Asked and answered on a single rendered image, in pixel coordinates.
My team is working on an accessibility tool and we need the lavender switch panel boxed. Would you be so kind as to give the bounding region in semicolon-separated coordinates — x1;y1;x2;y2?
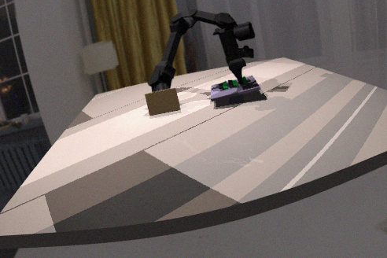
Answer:
211;76;260;104

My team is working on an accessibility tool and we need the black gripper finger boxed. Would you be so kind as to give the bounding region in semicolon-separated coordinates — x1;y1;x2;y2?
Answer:
231;67;243;83

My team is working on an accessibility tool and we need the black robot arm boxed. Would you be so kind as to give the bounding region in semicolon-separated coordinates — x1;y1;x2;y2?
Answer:
147;9;255;92

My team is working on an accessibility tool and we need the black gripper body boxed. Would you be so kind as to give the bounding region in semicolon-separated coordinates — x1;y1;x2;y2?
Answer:
222;42;246;70

